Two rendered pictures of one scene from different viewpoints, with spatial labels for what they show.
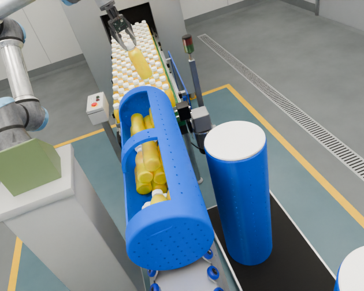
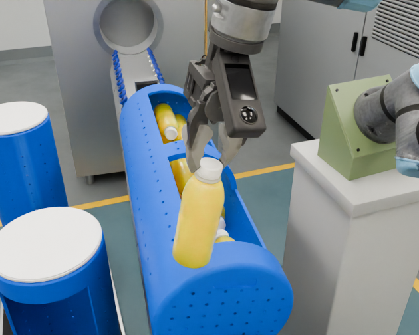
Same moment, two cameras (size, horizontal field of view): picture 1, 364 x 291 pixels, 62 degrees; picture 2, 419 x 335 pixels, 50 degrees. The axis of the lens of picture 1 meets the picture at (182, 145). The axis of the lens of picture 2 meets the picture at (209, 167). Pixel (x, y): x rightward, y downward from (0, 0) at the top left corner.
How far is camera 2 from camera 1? 2.00 m
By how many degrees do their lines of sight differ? 108
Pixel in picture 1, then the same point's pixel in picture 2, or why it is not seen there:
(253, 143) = (21, 226)
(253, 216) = (71, 305)
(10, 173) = not seen: hidden behind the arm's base
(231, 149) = (61, 221)
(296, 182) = not seen: outside the picture
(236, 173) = not seen: hidden behind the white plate
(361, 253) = (11, 129)
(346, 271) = (31, 123)
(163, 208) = (154, 88)
